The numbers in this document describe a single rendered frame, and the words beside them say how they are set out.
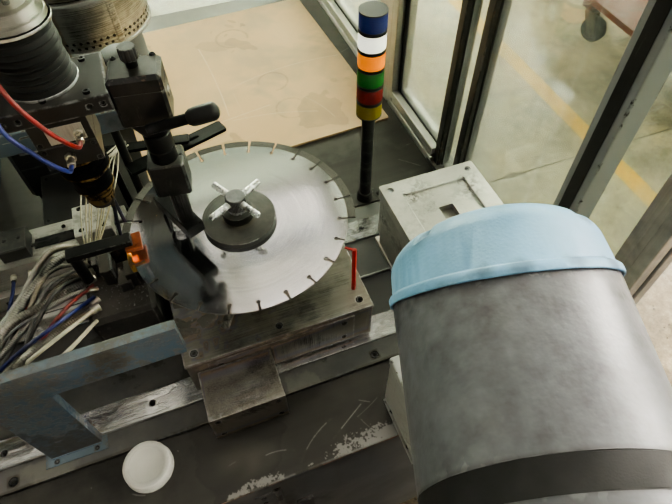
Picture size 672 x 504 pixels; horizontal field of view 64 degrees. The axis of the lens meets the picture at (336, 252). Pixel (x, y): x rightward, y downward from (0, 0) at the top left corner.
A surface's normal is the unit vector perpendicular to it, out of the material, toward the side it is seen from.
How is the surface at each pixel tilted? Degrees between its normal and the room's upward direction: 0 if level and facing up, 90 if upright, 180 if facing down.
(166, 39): 0
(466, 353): 44
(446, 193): 0
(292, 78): 0
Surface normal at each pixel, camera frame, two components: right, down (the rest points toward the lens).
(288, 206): -0.01, -0.60
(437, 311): -0.81, -0.32
